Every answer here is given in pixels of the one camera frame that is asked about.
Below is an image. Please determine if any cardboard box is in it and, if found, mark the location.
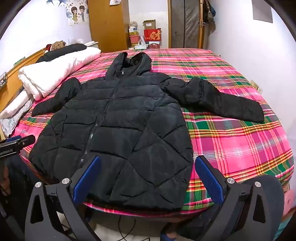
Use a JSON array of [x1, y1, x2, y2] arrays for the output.
[[142, 20, 157, 30]]

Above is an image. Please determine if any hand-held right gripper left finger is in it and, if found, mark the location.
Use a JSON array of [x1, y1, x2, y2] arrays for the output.
[[24, 156, 102, 241]]

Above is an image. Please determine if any cartoon wall poster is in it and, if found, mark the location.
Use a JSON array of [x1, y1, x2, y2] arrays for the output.
[[46, 0, 89, 26]]

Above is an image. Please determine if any wooden wardrobe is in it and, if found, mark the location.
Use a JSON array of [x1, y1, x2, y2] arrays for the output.
[[87, 0, 130, 53]]

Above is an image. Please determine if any white folded quilt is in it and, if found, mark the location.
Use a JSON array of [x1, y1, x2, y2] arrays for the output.
[[18, 47, 101, 100]]

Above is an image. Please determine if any dark door with wooden frame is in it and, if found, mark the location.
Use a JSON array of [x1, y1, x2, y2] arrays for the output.
[[168, 0, 206, 49]]

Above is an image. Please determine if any black cable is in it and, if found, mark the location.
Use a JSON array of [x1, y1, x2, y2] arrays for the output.
[[117, 214, 151, 241]]

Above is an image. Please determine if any light patterned cloth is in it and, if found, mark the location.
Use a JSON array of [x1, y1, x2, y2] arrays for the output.
[[0, 102, 35, 138]]

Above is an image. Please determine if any grey wall panel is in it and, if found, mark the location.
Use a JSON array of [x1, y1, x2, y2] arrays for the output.
[[253, 0, 273, 23]]

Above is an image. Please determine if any black puffer jacket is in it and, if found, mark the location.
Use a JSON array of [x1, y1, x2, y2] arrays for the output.
[[28, 51, 265, 212]]

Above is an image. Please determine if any wooden headboard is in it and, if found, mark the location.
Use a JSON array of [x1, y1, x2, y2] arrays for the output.
[[0, 47, 47, 112]]

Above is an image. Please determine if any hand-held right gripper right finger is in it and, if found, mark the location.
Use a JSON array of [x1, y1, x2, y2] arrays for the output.
[[194, 155, 275, 241]]

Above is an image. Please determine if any white pillow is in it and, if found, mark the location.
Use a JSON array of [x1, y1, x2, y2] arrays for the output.
[[0, 89, 35, 121]]

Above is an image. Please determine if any large red gift box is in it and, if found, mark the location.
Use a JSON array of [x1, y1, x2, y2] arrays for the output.
[[143, 28, 162, 42]]

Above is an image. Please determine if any black folded garment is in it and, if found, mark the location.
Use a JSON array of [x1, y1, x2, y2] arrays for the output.
[[35, 44, 88, 63]]

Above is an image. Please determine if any pink plaid bed sheet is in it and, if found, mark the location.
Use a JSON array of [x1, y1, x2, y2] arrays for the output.
[[14, 48, 295, 217]]

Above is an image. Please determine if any white plastic basket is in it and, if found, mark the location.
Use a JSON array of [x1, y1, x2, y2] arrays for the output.
[[134, 39, 147, 50]]

